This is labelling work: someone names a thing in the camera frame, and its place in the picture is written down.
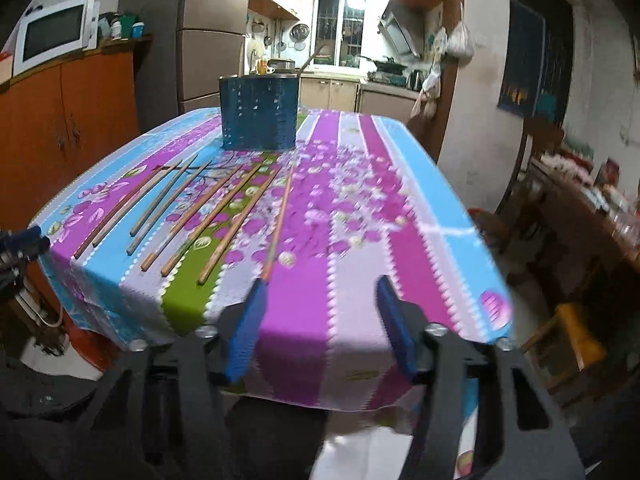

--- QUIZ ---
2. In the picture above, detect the dark wooden side table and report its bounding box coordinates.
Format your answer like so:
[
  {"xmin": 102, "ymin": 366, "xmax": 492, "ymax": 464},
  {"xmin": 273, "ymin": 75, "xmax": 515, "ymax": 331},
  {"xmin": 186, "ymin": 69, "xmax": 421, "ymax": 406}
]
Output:
[{"xmin": 525, "ymin": 159, "xmax": 639, "ymax": 300}]

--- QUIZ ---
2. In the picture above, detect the white microwave oven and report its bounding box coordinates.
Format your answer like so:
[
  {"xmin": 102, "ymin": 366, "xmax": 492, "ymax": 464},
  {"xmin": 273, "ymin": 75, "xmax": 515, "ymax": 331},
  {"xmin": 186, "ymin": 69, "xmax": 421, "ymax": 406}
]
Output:
[{"xmin": 13, "ymin": 0, "xmax": 100, "ymax": 76}]

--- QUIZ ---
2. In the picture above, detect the dark red-brown chopstick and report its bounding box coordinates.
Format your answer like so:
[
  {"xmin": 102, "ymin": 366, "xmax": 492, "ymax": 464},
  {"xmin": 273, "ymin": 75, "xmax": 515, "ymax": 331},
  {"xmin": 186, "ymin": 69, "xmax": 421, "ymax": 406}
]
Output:
[{"xmin": 72, "ymin": 169, "xmax": 164, "ymax": 260}]

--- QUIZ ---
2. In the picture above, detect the small wooden stool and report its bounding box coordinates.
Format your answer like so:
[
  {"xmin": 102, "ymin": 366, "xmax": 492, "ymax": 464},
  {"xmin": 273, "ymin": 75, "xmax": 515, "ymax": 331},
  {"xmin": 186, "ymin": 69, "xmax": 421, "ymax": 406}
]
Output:
[{"xmin": 521, "ymin": 302, "xmax": 606, "ymax": 394}]

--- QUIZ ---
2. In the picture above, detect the grey brown refrigerator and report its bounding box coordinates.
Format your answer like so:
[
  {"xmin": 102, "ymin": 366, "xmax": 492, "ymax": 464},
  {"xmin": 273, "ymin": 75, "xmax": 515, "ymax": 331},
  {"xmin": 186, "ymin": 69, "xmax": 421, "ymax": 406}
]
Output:
[{"xmin": 118, "ymin": 0, "xmax": 248, "ymax": 131}]

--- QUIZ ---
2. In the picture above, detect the grey-brown chopstick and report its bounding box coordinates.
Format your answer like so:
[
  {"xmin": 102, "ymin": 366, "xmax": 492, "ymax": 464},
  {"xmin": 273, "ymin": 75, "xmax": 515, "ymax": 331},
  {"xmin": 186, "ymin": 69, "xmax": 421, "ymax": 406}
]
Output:
[{"xmin": 126, "ymin": 162, "xmax": 210, "ymax": 256}]

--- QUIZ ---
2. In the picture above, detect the orange wooden cabinet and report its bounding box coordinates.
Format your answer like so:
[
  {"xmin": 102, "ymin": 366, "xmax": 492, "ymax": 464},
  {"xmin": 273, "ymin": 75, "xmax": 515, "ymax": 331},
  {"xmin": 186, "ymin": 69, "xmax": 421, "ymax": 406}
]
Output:
[{"xmin": 1, "ymin": 35, "xmax": 152, "ymax": 230}]

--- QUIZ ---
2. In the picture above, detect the white plastic bag hanging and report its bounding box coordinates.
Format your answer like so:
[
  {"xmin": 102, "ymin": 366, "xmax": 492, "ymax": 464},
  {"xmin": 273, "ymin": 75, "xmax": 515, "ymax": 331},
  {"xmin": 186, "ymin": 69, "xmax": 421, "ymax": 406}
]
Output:
[{"xmin": 446, "ymin": 21, "xmax": 474, "ymax": 63}]

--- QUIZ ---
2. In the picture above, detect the black wok on stove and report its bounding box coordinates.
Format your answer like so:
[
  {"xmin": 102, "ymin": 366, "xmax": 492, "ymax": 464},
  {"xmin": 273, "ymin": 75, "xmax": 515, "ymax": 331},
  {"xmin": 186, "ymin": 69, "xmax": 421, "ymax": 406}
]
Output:
[{"xmin": 360, "ymin": 55, "xmax": 407, "ymax": 75}]

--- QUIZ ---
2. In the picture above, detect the brown chopstick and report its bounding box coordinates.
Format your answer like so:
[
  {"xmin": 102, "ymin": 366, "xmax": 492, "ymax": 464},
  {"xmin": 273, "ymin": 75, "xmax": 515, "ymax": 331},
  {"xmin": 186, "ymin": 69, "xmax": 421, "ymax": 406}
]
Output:
[{"xmin": 90, "ymin": 159, "xmax": 182, "ymax": 247}]

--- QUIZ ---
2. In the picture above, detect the blue perforated utensil holder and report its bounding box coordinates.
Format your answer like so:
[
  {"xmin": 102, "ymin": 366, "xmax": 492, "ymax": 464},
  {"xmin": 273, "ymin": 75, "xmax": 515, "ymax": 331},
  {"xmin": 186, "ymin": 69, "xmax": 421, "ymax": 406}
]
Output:
[{"xmin": 219, "ymin": 74, "xmax": 299, "ymax": 152}]

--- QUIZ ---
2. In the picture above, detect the kitchen range hood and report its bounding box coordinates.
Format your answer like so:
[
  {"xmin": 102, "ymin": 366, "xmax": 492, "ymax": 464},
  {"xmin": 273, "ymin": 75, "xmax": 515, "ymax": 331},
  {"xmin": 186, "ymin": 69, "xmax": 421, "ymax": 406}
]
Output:
[{"xmin": 378, "ymin": 1, "xmax": 425, "ymax": 60}]

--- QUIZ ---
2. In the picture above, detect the short tan chopstick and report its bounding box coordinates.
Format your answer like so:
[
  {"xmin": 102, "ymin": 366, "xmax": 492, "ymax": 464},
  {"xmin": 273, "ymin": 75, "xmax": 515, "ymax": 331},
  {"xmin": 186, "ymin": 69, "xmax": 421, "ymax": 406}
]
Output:
[{"xmin": 129, "ymin": 154, "xmax": 196, "ymax": 236}]

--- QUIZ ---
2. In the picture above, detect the electric kettle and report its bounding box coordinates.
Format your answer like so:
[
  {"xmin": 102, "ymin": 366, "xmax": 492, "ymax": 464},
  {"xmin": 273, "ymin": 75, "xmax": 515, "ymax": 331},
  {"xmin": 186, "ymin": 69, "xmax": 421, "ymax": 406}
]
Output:
[{"xmin": 408, "ymin": 68, "xmax": 425, "ymax": 92}]

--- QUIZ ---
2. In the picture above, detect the light wooden chopstick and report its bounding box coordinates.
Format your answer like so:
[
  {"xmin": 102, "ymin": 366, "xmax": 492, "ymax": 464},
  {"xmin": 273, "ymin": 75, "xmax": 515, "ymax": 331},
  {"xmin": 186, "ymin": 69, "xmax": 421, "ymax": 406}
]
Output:
[{"xmin": 198, "ymin": 165, "xmax": 281, "ymax": 285}]

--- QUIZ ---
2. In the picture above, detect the wooden chopstick green band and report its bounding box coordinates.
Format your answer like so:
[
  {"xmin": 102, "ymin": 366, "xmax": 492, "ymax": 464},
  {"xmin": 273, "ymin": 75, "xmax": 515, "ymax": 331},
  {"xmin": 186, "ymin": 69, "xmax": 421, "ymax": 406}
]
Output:
[{"xmin": 260, "ymin": 166, "xmax": 295, "ymax": 283}]

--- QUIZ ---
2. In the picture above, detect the colourful floral striped tablecloth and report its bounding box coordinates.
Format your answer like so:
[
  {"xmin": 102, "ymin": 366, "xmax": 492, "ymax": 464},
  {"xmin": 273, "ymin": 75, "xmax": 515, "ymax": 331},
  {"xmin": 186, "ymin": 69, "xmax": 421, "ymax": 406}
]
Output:
[{"xmin": 35, "ymin": 108, "xmax": 512, "ymax": 412}]

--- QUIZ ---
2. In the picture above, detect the wooden chair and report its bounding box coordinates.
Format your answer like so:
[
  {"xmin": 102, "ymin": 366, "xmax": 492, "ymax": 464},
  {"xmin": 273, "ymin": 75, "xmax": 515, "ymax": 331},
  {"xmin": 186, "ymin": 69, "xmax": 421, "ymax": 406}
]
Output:
[{"xmin": 496, "ymin": 116, "xmax": 565, "ymax": 214}]

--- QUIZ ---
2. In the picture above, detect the wooden chopstick painted tip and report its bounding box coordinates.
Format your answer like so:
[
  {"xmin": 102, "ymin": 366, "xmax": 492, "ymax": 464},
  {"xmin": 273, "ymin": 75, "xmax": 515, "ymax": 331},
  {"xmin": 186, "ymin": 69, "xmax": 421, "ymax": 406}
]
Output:
[{"xmin": 140, "ymin": 166, "xmax": 241, "ymax": 272}]

